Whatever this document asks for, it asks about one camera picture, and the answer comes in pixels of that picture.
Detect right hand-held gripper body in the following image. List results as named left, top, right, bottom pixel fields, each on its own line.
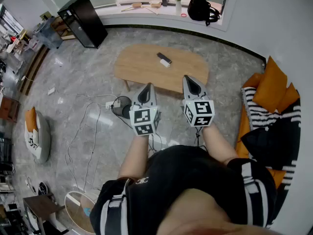
left=183, top=98, right=216, bottom=127

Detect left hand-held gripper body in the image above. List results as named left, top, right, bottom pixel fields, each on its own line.
left=129, top=103, right=161, bottom=137

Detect round black trash bin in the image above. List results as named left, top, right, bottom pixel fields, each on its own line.
left=112, top=95, right=134, bottom=120

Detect person's left forearm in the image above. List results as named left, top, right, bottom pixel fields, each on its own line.
left=117, top=133, right=151, bottom=181

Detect person's right forearm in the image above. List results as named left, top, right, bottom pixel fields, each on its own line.
left=201, top=123, right=239, bottom=165

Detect wooden coffee table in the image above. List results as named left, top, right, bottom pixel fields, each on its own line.
left=113, top=44, right=210, bottom=94

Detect white power strip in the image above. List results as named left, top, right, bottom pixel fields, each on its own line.
left=105, top=99, right=122, bottom=110

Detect black-white striped blanket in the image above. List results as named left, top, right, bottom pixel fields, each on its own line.
left=241, top=86, right=302, bottom=191

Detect person's black shirt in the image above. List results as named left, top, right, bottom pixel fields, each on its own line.
left=89, top=144, right=278, bottom=235

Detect large orange cushion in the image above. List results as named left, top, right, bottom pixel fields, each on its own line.
left=252, top=55, right=288, bottom=114

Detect black cushion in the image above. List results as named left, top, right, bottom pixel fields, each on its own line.
left=240, top=99, right=301, bottom=171

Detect black backpack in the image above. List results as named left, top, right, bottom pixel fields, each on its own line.
left=187, top=0, right=221, bottom=27

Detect white vase with flowers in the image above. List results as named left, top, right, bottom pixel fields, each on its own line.
left=174, top=0, right=184, bottom=17

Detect black glass-door cabinet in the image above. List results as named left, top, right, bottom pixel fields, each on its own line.
left=57, top=0, right=109, bottom=49

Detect person's chin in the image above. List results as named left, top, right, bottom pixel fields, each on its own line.
left=157, top=188, right=283, bottom=235

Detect wooden shelf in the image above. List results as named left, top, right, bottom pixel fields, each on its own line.
left=50, top=16, right=77, bottom=42

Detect grey round sofa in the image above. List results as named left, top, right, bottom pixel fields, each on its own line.
left=24, top=106, right=52, bottom=164

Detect wooden platform steps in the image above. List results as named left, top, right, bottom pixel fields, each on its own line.
left=19, top=45, right=51, bottom=96

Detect translucent grey storage bin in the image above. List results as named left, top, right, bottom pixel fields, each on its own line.
left=34, top=17, right=64, bottom=50

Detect white printed cushion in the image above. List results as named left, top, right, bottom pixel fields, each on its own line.
left=24, top=128, right=41, bottom=157

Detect round side table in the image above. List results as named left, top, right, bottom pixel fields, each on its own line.
left=64, top=190, right=101, bottom=235

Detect brown wooden cabinet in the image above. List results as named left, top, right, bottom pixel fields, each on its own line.
left=0, top=95, right=21, bottom=123

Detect dark wooden table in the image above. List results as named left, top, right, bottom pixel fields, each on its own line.
left=22, top=193, right=66, bottom=235

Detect black cable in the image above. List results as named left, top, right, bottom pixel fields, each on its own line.
left=111, top=103, right=134, bottom=130

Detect long white cable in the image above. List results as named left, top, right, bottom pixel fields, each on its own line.
left=64, top=101, right=109, bottom=193

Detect grey harness strap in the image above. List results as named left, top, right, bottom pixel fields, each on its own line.
left=99, top=179, right=130, bottom=235
left=241, top=162, right=270, bottom=228

